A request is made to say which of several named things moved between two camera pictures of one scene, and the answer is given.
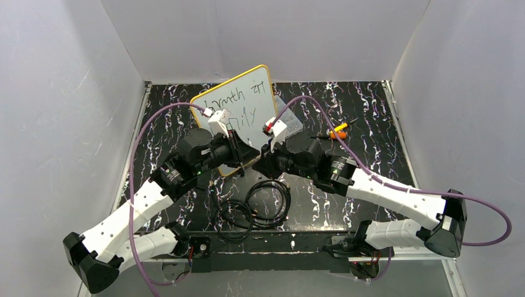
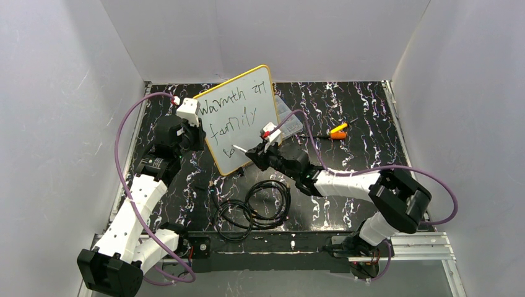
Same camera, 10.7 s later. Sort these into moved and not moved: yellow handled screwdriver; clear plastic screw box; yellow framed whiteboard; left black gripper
Moved: left black gripper
Not moved: yellow framed whiteboard; clear plastic screw box; yellow handled screwdriver
